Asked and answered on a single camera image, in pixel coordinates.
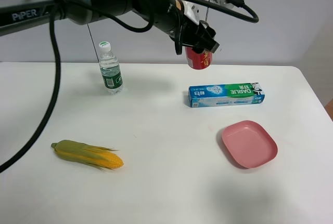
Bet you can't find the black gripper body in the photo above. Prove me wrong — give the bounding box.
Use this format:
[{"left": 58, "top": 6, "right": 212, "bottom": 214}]
[{"left": 166, "top": 13, "right": 204, "bottom": 55}]

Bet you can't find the red drink can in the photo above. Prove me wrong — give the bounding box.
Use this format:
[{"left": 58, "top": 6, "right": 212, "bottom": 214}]
[{"left": 185, "top": 47, "right": 213, "bottom": 70}]

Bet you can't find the pink plastic plate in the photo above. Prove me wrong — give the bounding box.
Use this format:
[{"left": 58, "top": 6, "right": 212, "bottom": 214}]
[{"left": 221, "top": 120, "right": 278, "bottom": 169}]

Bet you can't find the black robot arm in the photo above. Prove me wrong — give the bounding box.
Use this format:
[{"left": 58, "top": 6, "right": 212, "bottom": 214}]
[{"left": 1, "top": 0, "right": 219, "bottom": 54}]

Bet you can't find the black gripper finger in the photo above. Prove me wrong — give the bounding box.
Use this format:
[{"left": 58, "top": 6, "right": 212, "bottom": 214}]
[{"left": 192, "top": 21, "right": 220, "bottom": 54}]

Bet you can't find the clear plastic water bottle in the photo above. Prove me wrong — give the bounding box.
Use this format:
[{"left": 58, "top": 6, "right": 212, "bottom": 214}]
[{"left": 98, "top": 41, "right": 123, "bottom": 94}]

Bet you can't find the yellow corn cob with husk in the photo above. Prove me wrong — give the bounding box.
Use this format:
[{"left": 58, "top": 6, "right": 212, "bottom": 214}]
[{"left": 51, "top": 140, "right": 124, "bottom": 170}]

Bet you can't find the blue green toothpaste box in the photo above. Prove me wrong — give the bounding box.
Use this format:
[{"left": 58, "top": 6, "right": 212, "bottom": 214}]
[{"left": 188, "top": 83, "right": 265, "bottom": 108}]

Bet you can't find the black cable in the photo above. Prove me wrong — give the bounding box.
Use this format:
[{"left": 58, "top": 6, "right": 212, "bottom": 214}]
[{"left": 0, "top": 0, "right": 260, "bottom": 174}]

